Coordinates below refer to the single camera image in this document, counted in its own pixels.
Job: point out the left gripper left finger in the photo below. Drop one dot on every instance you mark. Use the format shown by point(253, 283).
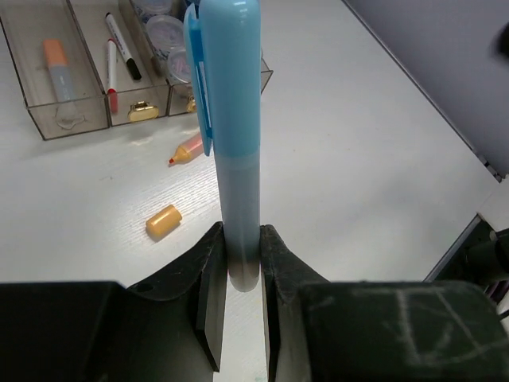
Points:
point(167, 327)

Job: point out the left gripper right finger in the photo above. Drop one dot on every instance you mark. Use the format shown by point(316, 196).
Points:
point(317, 330)

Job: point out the yellow highlighter cap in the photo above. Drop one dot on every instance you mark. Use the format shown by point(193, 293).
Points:
point(162, 223)

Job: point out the orange highlighter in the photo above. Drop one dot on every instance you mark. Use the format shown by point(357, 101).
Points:
point(187, 151)

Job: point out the black whiteboard marker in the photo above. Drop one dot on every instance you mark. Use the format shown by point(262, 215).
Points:
point(120, 41)

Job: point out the paperclip jar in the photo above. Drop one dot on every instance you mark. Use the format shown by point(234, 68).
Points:
point(177, 67)
point(165, 34)

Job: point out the clear pencil-shaped highlighter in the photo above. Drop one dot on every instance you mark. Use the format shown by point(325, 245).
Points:
point(62, 83)

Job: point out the red whiteboard marker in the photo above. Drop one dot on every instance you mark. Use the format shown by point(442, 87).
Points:
point(112, 76)

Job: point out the blue highlighter cap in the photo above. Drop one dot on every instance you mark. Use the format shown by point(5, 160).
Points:
point(223, 45)

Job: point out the orange highlighter cap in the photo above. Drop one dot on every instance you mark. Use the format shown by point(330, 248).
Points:
point(55, 55)

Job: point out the blue highlighter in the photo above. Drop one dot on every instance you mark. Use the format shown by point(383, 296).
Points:
point(239, 187)

